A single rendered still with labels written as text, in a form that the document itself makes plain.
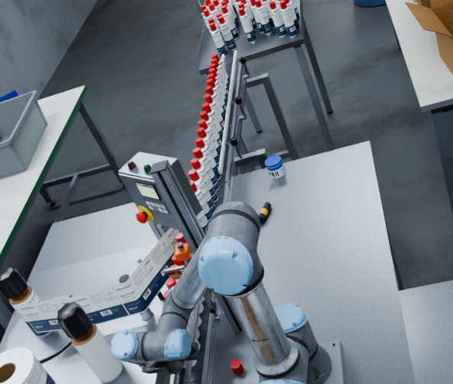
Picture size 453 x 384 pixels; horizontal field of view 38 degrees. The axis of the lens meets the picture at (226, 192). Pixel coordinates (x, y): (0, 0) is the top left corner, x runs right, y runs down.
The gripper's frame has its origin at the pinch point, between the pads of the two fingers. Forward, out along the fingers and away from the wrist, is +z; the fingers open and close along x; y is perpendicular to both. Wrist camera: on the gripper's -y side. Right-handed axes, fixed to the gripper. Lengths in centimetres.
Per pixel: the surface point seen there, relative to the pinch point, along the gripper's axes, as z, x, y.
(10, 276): -6, -37, 57
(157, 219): -22.1, -37.0, -4.6
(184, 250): -13.1, -29.4, -8.7
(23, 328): 21, -27, 71
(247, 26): 110, -200, -12
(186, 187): -28, -42, -17
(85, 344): -10.0, -8.3, 27.0
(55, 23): 350, -485, 267
